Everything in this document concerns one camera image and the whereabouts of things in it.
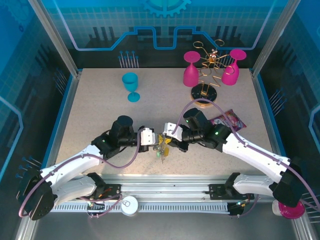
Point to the white tin can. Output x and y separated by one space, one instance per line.
129 205

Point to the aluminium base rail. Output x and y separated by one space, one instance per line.
162 186

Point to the aluminium frame post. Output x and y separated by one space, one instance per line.
274 37
59 42

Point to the teal plastic wine glass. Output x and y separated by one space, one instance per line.
130 81

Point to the pink plastic cup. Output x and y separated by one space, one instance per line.
290 212

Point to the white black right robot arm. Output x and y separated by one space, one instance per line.
255 155

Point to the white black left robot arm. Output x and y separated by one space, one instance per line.
72 163

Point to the key with yellow cap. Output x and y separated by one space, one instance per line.
167 150
165 154

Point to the metal keyring band with rings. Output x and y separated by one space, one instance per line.
162 147

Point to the purple snack packet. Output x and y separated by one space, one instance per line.
237 122

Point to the pink plastic wine glass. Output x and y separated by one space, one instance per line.
231 76
191 75

